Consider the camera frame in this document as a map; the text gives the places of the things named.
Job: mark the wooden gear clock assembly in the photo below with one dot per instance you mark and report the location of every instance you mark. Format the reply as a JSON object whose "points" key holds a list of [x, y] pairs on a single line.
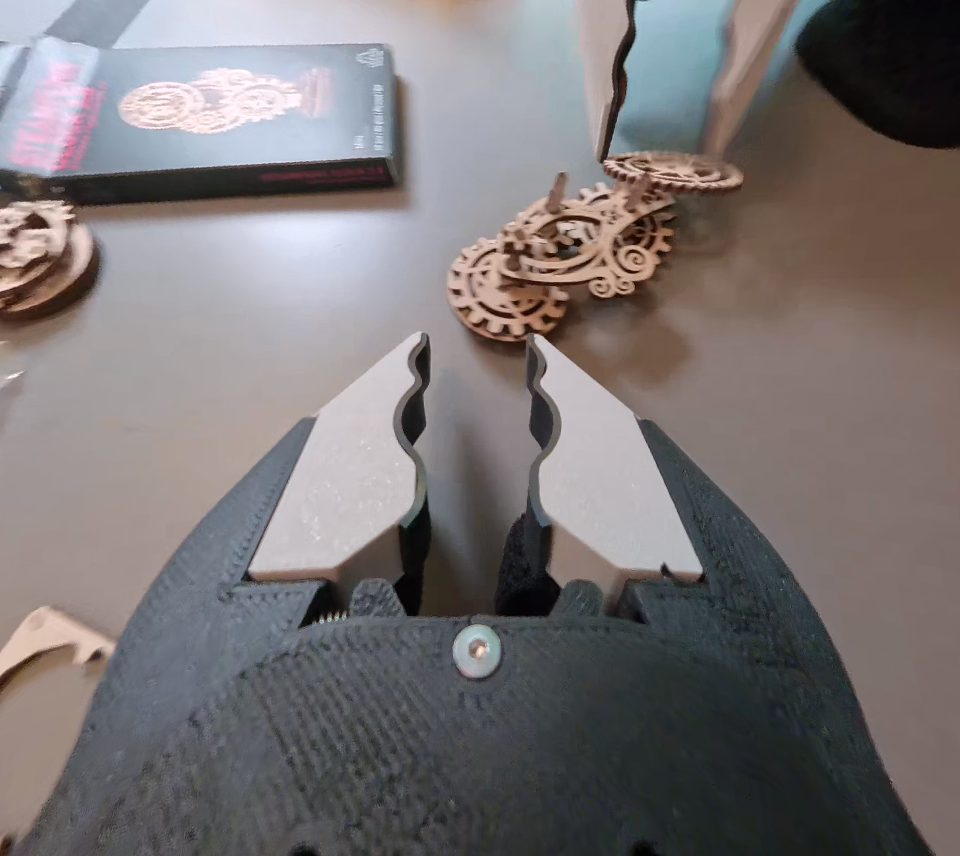
{"points": [[525, 286]]}

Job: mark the black puzzle box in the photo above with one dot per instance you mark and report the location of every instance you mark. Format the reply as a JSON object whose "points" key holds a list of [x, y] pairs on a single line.
{"points": [[225, 113]]}

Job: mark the large wooden gear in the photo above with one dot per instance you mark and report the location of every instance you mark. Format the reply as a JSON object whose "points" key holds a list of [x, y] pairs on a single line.
{"points": [[675, 170]]}

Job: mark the grey desk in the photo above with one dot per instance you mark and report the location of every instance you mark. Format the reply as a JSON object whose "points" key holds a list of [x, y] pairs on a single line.
{"points": [[787, 383]]}

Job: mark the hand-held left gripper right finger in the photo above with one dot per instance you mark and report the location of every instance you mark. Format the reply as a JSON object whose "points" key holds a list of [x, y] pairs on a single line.
{"points": [[607, 488]]}

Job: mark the round wooden gear base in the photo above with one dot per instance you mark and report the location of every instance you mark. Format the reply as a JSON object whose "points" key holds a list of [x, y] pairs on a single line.
{"points": [[45, 256]]}

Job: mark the wooden puzzle sheet with gears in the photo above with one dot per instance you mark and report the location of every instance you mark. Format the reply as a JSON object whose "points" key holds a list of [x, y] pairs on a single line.
{"points": [[45, 638]]}

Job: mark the person's right forearm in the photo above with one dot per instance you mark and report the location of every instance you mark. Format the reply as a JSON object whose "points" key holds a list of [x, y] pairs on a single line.
{"points": [[900, 68]]}

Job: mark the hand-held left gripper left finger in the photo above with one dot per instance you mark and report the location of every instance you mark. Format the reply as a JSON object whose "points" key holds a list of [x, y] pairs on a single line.
{"points": [[337, 488]]}

